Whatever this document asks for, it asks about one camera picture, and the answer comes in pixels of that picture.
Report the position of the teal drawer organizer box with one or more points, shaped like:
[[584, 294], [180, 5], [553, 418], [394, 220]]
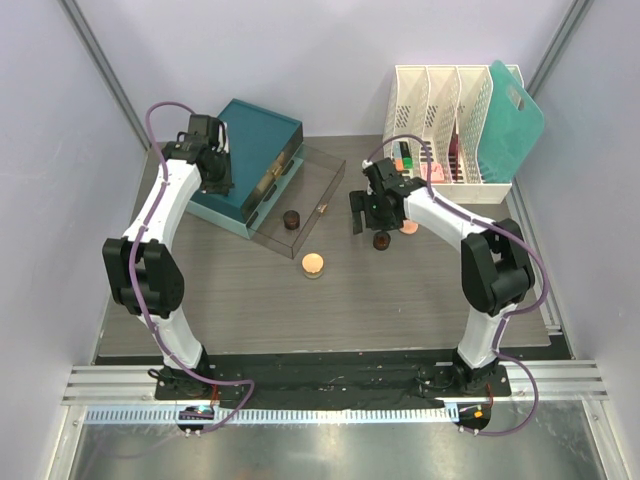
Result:
[[263, 146]]

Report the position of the dark brown jar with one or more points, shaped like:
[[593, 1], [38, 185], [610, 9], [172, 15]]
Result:
[[291, 220], [381, 240]]

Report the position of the pink powder puff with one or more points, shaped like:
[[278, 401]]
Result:
[[409, 228]]

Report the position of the teal cutting board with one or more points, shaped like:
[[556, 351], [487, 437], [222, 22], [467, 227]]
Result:
[[513, 125]]

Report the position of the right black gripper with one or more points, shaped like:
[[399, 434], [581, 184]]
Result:
[[358, 199]]

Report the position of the dark brown jar front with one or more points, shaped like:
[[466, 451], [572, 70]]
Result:
[[381, 240]]

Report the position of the dark red book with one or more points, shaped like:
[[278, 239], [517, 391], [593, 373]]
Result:
[[453, 155]]

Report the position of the green highlighter marker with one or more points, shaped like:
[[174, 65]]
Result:
[[406, 156]]

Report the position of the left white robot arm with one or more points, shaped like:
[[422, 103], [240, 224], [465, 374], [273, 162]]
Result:
[[143, 275]]

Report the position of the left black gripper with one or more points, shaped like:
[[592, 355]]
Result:
[[223, 187]]

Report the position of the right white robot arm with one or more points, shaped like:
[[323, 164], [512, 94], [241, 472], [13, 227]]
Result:
[[496, 270]]

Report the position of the white file organizer rack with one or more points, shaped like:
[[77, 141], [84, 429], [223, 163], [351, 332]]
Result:
[[425, 103]]

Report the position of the pink sticky note pad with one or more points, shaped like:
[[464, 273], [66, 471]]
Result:
[[434, 171]]

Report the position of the orange highlighter marker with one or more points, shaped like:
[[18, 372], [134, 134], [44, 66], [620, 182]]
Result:
[[397, 156]]

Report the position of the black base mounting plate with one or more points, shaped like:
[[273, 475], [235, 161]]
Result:
[[330, 380]]

